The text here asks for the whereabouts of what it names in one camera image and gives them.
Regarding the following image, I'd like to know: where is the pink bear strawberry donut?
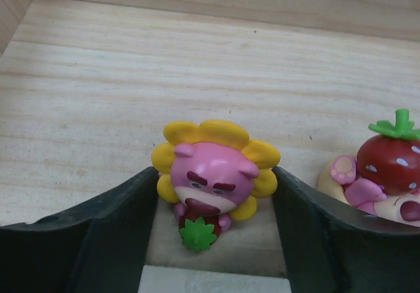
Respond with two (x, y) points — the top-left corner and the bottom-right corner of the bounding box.
(317, 109), (419, 227)

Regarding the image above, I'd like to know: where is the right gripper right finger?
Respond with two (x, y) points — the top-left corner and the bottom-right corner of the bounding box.
(272, 167), (419, 293)

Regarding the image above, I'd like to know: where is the wooden two-tier shelf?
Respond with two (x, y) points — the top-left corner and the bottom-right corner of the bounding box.
(0, 0), (420, 278)

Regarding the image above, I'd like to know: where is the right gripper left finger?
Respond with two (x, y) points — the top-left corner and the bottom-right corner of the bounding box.
(1, 167), (158, 292)

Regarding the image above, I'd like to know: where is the pink bear yellow flower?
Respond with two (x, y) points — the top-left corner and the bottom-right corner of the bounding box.
(151, 120), (281, 252)

